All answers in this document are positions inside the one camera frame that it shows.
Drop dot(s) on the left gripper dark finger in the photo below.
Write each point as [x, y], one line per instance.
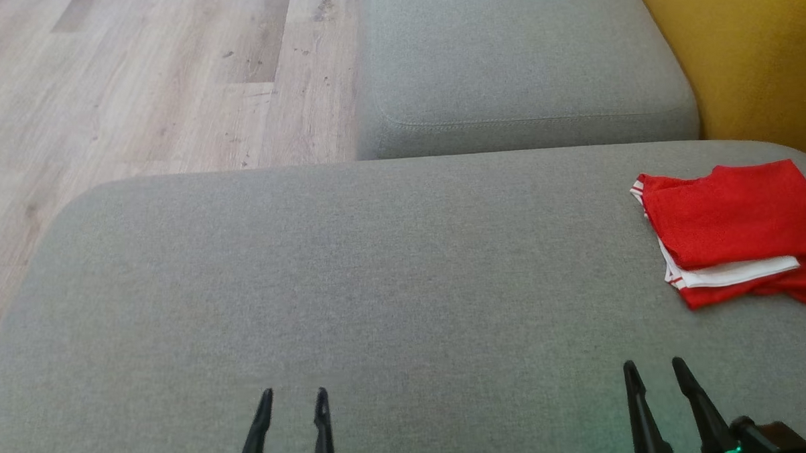
[256, 436]
[323, 434]

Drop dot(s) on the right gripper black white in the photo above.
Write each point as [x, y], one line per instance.
[766, 438]

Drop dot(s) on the red shorts with white band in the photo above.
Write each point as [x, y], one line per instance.
[780, 288]

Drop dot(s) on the red jersey with white sleeves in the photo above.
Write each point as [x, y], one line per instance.
[731, 222]

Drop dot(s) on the large grey sofa seat cushion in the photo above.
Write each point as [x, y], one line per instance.
[311, 290]

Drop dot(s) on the small grey sofa cushion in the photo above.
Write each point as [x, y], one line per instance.
[518, 55]

